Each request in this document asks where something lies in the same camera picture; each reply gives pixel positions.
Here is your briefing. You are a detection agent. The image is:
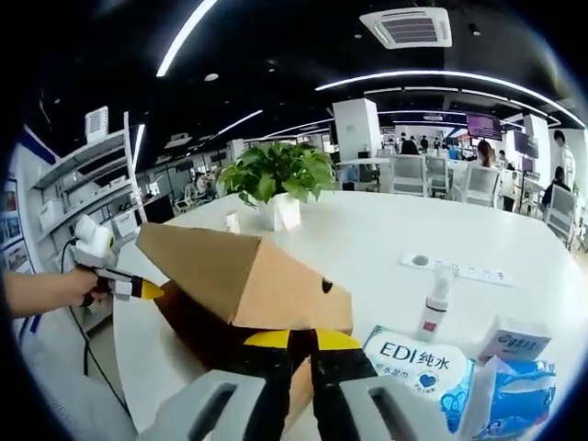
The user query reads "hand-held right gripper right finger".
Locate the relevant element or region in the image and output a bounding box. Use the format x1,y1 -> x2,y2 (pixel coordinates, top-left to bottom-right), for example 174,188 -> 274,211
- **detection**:
310,326 -> 442,441

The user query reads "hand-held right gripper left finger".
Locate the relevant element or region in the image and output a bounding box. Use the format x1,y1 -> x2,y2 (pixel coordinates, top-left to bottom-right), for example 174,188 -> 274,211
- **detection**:
137,328 -> 295,441

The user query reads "soft blue wet wipes pack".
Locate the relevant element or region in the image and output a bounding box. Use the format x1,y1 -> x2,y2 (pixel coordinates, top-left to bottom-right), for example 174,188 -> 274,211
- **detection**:
362,324 -> 477,435

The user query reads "brown cardboard shoe box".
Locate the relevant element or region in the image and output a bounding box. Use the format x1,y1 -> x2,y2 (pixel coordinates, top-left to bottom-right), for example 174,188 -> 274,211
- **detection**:
135,222 -> 355,437

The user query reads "clear-capped pump bottle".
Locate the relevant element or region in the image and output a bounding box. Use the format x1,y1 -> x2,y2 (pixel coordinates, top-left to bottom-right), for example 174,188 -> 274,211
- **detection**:
417,268 -> 454,342

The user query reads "small white carton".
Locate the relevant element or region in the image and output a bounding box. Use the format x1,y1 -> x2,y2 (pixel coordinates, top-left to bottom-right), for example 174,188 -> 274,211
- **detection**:
477,314 -> 552,364

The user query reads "soft blue tissue pack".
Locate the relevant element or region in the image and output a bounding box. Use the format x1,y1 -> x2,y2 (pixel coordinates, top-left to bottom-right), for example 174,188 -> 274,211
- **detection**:
472,356 -> 558,435

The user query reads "person's left hand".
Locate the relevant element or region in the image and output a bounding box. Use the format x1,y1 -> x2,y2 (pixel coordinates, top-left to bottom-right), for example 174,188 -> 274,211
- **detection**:
71,266 -> 116,308

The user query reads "set of white storage bins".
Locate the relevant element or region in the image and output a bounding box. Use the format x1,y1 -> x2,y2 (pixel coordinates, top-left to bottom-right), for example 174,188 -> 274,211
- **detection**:
37,198 -> 65,232

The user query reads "black desk monitor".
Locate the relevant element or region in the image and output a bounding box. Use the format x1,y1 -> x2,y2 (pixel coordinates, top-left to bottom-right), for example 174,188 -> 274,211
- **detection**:
141,195 -> 178,226

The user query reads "white metal storage rack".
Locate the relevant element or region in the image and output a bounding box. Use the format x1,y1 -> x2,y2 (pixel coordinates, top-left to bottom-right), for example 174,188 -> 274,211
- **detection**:
27,109 -> 148,258

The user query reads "white slatted device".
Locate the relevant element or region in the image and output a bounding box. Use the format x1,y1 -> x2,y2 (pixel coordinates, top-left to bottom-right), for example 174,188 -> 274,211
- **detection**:
85,106 -> 110,139

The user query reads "white mesh office chair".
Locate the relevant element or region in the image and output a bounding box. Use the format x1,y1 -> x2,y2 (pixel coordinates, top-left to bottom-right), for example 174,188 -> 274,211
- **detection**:
13,330 -> 139,441

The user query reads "white table outlet panel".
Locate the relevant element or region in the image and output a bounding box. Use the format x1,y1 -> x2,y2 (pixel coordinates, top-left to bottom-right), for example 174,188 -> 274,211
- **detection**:
398,251 -> 515,287

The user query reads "green plant in white pot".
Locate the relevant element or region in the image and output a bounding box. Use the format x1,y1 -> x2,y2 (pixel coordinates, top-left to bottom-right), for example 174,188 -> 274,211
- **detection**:
216,141 -> 336,231

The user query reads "cluster of white desk chairs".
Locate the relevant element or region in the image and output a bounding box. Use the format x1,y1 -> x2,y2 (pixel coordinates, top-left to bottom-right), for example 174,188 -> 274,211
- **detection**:
389,153 -> 506,206

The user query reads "straight ceiling light strip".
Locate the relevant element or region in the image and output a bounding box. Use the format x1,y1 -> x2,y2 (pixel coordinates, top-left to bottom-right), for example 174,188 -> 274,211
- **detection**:
155,0 -> 220,78

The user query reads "curved ceiling light strip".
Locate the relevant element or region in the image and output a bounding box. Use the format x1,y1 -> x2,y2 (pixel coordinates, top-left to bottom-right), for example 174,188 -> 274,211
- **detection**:
315,72 -> 575,125

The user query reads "ceiling air conditioner cassette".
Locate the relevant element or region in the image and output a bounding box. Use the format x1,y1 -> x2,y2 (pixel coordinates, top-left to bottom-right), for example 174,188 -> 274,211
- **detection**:
358,6 -> 454,50

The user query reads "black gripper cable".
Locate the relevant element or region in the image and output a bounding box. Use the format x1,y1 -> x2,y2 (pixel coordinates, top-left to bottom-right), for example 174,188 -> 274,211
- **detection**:
68,305 -> 130,414

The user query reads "blue white wall poster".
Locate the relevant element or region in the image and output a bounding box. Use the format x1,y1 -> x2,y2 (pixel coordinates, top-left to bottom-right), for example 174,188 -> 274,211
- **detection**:
0,178 -> 28,272

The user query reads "purple wall screen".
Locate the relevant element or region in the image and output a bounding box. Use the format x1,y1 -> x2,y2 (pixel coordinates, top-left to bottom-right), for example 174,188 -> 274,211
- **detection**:
466,113 -> 502,137

